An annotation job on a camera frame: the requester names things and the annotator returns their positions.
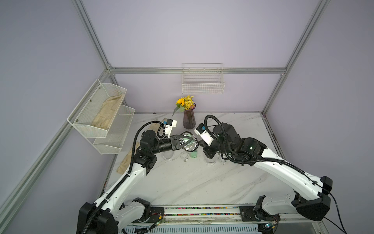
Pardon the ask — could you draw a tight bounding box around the dark glass flower vase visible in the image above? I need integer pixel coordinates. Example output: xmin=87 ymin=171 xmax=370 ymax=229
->
xmin=183 ymin=103 xmax=196 ymax=130

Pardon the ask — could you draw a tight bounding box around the beige leather glove on table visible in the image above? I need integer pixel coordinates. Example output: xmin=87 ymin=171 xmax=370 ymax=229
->
xmin=115 ymin=146 xmax=133 ymax=175

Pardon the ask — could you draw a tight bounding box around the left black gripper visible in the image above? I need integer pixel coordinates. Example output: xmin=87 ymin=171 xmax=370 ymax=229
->
xmin=152 ymin=136 xmax=192 ymax=156

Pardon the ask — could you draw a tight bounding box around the white wire wall basket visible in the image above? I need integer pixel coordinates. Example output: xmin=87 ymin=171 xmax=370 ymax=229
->
xmin=182 ymin=63 xmax=226 ymax=95

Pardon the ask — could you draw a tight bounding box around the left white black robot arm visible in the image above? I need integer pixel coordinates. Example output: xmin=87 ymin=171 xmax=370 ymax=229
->
xmin=77 ymin=119 xmax=182 ymax=234

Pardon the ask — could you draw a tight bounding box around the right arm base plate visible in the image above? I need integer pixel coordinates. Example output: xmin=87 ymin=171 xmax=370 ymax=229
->
xmin=239 ymin=205 xmax=280 ymax=222

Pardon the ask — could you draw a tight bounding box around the beige glove in bin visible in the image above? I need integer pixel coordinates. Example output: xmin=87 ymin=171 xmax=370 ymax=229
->
xmin=91 ymin=94 xmax=125 ymax=130

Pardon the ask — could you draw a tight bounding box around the white knit glove on table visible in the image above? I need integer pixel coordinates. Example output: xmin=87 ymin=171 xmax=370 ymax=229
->
xmin=148 ymin=123 xmax=160 ymax=133

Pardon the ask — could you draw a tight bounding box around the green charger plug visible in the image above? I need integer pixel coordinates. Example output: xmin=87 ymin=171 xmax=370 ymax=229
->
xmin=185 ymin=141 xmax=199 ymax=151
xmin=190 ymin=151 xmax=198 ymax=159

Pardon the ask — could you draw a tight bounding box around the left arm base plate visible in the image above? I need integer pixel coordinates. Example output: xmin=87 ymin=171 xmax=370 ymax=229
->
xmin=138 ymin=207 xmax=165 ymax=223

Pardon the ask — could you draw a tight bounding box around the white mesh shelf bin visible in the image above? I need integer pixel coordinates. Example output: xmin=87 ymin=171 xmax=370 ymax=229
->
xmin=93 ymin=105 xmax=135 ymax=155
xmin=67 ymin=80 xmax=127 ymax=138

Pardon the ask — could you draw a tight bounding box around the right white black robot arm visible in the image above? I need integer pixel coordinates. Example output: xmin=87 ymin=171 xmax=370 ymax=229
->
xmin=194 ymin=115 xmax=337 ymax=225

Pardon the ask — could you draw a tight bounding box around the yellow flower bouquet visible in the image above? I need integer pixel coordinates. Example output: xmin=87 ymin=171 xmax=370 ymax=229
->
xmin=172 ymin=95 xmax=196 ymax=115

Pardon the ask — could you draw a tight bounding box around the lower white mesh shelf bin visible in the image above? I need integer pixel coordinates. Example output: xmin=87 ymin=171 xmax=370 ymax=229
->
xmin=93 ymin=105 xmax=135 ymax=155

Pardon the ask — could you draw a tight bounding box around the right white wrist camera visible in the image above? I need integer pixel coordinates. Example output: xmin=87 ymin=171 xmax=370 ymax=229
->
xmin=194 ymin=123 xmax=214 ymax=146

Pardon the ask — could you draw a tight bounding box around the aluminium front rail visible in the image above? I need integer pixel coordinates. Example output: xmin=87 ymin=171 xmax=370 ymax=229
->
xmin=116 ymin=203 xmax=329 ymax=234

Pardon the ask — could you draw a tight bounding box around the upper white mesh shelf bin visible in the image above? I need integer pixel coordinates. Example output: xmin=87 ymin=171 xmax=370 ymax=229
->
xmin=67 ymin=80 xmax=127 ymax=138

